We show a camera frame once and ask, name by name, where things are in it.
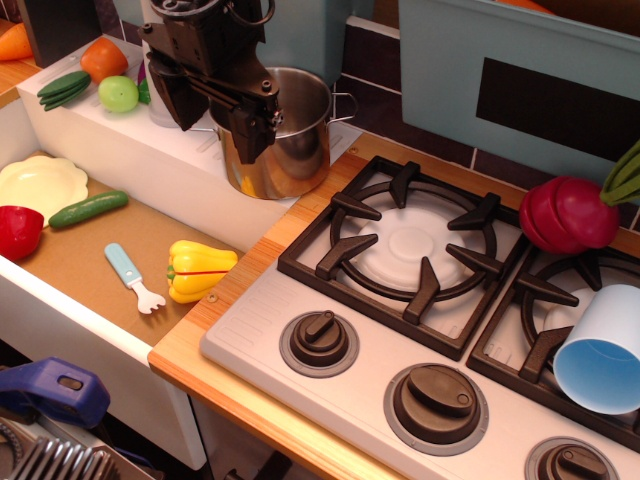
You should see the purple toy eggplant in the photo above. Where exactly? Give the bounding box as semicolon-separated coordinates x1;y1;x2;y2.
137;62;151;105

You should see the grey toy stove top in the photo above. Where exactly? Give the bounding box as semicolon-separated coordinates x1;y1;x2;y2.
199;209;640;480

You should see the red toy radish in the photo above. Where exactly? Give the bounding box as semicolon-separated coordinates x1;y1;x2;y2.
519;144;639;255

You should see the right black burner grate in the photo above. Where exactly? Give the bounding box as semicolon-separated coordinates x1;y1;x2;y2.
467;247;639;452

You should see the teal toy oven hood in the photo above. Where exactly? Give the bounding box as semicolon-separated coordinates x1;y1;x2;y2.
399;1;639;182

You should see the light blue plastic cup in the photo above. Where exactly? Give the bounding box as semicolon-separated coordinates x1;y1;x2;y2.
553;284;639;415

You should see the cream scalloped plate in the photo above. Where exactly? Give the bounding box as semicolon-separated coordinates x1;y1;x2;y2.
1;155;88;227

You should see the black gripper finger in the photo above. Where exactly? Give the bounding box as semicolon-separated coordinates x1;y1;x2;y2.
147;53;209;131
229;104;280;165

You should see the middle black stove knob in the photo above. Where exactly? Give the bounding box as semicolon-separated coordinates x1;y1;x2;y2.
383;363;489;457

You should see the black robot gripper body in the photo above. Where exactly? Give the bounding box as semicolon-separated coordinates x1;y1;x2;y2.
139;1;279;111

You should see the white toy sink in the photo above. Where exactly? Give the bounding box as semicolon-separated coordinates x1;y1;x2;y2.
0;34;364;471

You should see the grey toy faucet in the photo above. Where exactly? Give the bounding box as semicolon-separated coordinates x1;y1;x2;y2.
142;0;211;128

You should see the left black stove knob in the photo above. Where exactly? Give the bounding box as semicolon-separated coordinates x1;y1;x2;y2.
279;310;360;379

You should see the orange toy vegetable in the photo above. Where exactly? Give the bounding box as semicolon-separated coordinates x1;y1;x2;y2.
80;37;129;85

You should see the black burner grate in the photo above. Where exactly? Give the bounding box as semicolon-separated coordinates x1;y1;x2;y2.
467;247;639;452
277;157;526;360

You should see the green toy apple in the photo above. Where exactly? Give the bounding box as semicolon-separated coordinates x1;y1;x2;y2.
98;76;139;113

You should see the right black stove knob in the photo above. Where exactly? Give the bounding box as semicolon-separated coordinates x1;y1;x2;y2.
524;437;620;480

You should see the orange toy carrot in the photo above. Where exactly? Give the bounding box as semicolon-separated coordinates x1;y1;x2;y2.
0;23;33;61

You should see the grey metal bracket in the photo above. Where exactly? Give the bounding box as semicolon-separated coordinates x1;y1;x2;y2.
1;418;166;479

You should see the left black burner grate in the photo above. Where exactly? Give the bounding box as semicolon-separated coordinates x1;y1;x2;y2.
277;157;526;360

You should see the stainless steel pot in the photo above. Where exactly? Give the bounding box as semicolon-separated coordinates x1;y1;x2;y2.
214;67;358;200

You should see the yellow toy bell pepper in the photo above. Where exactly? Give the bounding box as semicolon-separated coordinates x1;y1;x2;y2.
166;240;239;304

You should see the blue handled toy fork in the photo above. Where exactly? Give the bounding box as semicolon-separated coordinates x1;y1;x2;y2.
104;243;166;315

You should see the black stove knob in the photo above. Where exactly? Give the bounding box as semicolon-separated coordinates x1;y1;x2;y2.
279;310;360;379
383;363;489;457
524;437;620;480

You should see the green toy cucumber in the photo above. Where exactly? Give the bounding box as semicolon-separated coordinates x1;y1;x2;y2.
48;190;129;229

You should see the red toy pepper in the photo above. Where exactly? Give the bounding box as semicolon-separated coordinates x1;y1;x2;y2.
1;205;44;261

